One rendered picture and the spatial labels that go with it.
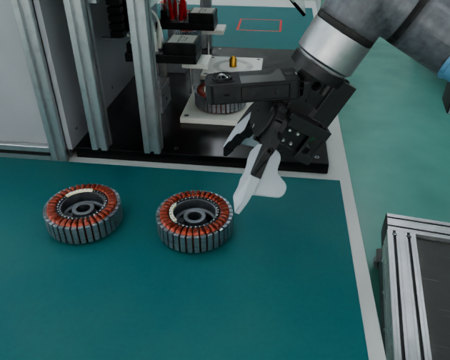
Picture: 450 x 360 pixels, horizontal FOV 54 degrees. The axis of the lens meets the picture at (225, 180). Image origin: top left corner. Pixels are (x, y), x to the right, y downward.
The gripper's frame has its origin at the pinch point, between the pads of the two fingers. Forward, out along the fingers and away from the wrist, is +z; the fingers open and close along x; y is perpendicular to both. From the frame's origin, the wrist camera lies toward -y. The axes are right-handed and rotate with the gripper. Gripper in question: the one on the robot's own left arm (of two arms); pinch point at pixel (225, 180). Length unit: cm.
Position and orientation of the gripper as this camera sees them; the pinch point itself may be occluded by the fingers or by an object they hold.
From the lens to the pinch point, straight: 61.3
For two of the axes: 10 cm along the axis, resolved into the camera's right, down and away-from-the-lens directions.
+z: -4.9, 7.5, 4.4
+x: -1.0, -5.6, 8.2
